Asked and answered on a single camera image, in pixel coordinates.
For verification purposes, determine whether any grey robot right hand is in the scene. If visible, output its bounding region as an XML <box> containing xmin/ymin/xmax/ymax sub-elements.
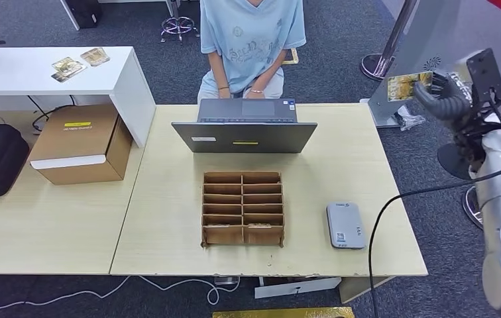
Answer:
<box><xmin>413</xmin><ymin>70</ymin><xmax>474</xmax><ymax>122</ymax></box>

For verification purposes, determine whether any patterned gold ID card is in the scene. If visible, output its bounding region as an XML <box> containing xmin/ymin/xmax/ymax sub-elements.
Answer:
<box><xmin>386</xmin><ymin>71</ymin><xmax>434</xmax><ymax>103</ymax></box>

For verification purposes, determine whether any person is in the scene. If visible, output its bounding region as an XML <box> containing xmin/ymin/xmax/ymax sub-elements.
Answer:
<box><xmin>197</xmin><ymin>0</ymin><xmax>307</xmax><ymax>105</ymax></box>

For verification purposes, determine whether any cardboard card organiser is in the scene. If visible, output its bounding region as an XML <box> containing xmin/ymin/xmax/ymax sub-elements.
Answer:
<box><xmin>201</xmin><ymin>171</ymin><xmax>286</xmax><ymax>249</ymax></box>

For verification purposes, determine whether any grey card reader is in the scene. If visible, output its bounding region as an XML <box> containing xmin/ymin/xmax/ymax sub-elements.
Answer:
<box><xmin>325</xmin><ymin>201</ymin><xmax>367</xmax><ymax>250</ymax></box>

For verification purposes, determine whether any clear plastic wrap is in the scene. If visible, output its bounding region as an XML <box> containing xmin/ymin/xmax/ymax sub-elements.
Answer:
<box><xmin>394</xmin><ymin>105</ymin><xmax>427</xmax><ymax>132</ymax></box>

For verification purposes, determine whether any grey laptop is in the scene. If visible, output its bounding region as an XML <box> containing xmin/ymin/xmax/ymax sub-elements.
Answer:
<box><xmin>171</xmin><ymin>98</ymin><xmax>319</xmax><ymax>154</ymax></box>

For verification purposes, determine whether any silver kiosk stand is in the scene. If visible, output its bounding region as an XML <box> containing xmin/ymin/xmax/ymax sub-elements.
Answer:
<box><xmin>367</xmin><ymin>0</ymin><xmax>465</xmax><ymax>129</ymax></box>

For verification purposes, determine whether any chrome stool base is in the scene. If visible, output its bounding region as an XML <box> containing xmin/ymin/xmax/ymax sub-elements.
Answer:
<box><xmin>160</xmin><ymin>0</ymin><xmax>199</xmax><ymax>45</ymax></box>

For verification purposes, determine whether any brown cardboard box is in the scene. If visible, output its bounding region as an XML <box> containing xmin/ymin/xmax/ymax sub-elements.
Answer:
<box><xmin>27</xmin><ymin>103</ymin><xmax>134</xmax><ymax>186</ymax></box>

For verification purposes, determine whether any black computer tower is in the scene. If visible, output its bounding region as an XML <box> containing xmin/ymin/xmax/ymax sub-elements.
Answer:
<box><xmin>64</xmin><ymin>0</ymin><xmax>103</xmax><ymax>30</ymax></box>

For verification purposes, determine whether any white desk foot plate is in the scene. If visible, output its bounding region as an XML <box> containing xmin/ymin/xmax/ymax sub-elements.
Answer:
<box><xmin>254</xmin><ymin>277</ymin><xmax>343</xmax><ymax>300</ymax></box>

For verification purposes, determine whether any white side table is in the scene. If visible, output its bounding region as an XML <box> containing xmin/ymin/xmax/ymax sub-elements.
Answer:
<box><xmin>0</xmin><ymin>46</ymin><xmax>157</xmax><ymax>149</ymax></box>

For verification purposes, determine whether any gold floor tape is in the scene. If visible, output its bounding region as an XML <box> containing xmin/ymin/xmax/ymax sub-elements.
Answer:
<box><xmin>211</xmin><ymin>307</ymin><xmax>356</xmax><ymax>318</ymax></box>

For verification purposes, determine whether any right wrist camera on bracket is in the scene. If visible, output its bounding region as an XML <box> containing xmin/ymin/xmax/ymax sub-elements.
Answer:
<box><xmin>466</xmin><ymin>48</ymin><xmax>501</xmax><ymax>111</ymax></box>

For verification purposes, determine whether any black stanchion post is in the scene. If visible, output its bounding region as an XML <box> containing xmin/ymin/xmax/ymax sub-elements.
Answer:
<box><xmin>437</xmin><ymin>93</ymin><xmax>501</xmax><ymax>181</ymax></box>

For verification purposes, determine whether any chrome stanchion post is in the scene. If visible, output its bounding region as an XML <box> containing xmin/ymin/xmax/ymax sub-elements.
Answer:
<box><xmin>360</xmin><ymin>0</ymin><xmax>418</xmax><ymax>83</ymax></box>
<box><xmin>462</xmin><ymin>186</ymin><xmax>484</xmax><ymax>230</ymax></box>

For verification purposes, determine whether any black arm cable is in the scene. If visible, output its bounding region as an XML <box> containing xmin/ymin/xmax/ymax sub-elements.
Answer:
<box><xmin>367</xmin><ymin>87</ymin><xmax>501</xmax><ymax>318</ymax></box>

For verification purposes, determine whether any white floor cable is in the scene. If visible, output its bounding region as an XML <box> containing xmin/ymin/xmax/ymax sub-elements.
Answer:
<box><xmin>0</xmin><ymin>275</ymin><xmax>241</xmax><ymax>311</ymax></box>

